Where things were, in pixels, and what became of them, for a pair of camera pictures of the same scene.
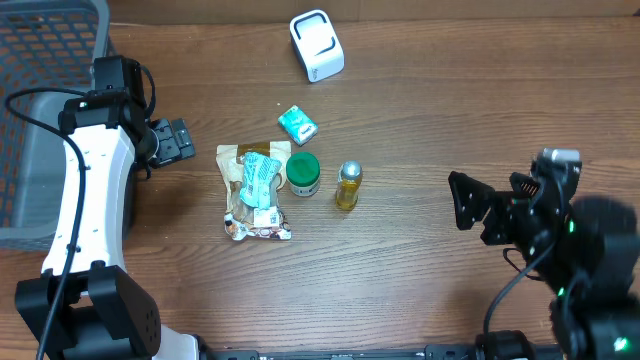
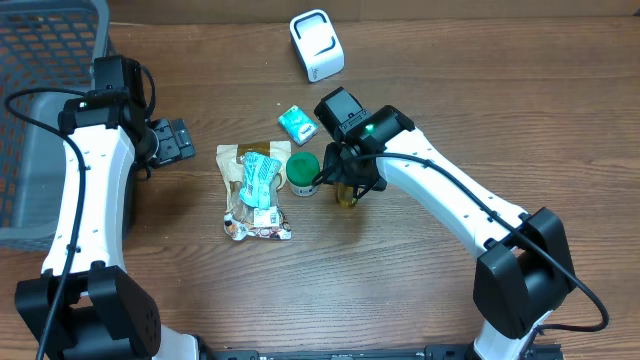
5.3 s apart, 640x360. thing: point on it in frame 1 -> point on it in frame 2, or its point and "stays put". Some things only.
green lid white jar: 303,173 stays put
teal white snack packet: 260,172 stays put
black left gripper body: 171,145 stays put
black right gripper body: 533,231 -> 343,169
